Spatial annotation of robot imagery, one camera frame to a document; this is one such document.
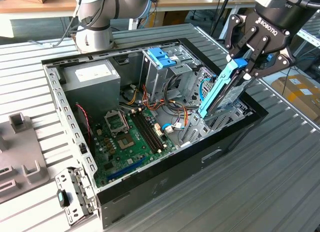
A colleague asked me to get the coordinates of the black open PC case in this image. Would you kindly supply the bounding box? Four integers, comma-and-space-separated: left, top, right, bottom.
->
41, 38, 270, 230

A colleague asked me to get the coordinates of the beige board connector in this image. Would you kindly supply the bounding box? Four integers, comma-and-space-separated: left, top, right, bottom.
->
153, 123, 165, 137

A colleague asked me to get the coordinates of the grey metal disk bay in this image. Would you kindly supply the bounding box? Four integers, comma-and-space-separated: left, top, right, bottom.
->
178, 101, 253, 149

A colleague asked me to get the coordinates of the metal slat shelf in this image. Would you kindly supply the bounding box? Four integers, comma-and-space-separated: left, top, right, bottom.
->
289, 15, 320, 67

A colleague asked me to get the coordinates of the black RAM slot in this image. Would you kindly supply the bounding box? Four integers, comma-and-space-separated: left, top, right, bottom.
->
130, 111, 161, 154
136, 110, 166, 151

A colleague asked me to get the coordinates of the light blue wire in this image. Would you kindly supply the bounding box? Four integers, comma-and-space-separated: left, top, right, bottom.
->
199, 76, 217, 102

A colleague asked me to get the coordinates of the hard disk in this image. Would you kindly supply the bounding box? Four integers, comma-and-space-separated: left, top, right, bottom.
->
198, 57, 252, 120

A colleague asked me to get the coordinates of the CPU socket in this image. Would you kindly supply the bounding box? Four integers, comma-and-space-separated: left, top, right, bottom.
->
116, 133, 137, 151

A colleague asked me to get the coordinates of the wooden desk white frame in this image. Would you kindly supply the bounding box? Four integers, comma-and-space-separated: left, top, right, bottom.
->
0, 0, 257, 40

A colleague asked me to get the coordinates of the labelled cardboard box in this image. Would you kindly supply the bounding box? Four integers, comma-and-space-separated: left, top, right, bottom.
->
271, 75, 320, 120

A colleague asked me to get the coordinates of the red black fan wire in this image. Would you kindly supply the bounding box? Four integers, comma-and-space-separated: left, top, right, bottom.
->
75, 103, 93, 145

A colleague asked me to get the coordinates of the grey metal drive cage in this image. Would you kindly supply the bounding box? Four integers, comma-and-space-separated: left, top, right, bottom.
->
139, 43, 201, 105

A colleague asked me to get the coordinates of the grey power supply unit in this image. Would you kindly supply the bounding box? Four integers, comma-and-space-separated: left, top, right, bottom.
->
61, 59, 121, 122

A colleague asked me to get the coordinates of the green motherboard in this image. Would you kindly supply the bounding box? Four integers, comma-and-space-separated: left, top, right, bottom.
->
91, 108, 181, 189

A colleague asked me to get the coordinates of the silver slot bracket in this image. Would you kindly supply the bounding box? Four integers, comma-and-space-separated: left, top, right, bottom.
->
54, 166, 98, 226

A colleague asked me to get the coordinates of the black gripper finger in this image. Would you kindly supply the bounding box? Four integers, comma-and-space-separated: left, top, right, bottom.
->
243, 36, 298, 80
223, 14, 260, 63

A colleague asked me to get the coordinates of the grey parts rack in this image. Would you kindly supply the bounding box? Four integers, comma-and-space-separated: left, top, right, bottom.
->
0, 113, 51, 205

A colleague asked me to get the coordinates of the metal socket cover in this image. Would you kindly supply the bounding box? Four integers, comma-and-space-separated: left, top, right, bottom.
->
103, 110, 131, 137

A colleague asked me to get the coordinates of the black tripod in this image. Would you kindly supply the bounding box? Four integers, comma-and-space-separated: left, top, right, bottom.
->
209, 0, 233, 44

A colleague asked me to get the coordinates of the blue plastic bay latch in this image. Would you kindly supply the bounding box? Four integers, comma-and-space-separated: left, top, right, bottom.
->
147, 48, 177, 69

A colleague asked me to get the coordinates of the blue expansion slot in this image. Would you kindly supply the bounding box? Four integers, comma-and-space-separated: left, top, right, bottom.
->
106, 155, 147, 182

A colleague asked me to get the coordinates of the orange black wire bundle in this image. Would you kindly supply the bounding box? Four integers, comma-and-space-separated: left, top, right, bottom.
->
142, 84, 193, 129

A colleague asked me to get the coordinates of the black latch teal face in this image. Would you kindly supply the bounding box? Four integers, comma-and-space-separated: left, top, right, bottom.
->
56, 189, 71, 207

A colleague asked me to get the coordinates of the yellow black wire bundle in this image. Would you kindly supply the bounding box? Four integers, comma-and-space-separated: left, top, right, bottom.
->
119, 88, 141, 105

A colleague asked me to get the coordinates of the white plug blue wire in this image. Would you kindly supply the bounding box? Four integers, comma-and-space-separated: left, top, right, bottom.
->
161, 123, 185, 134

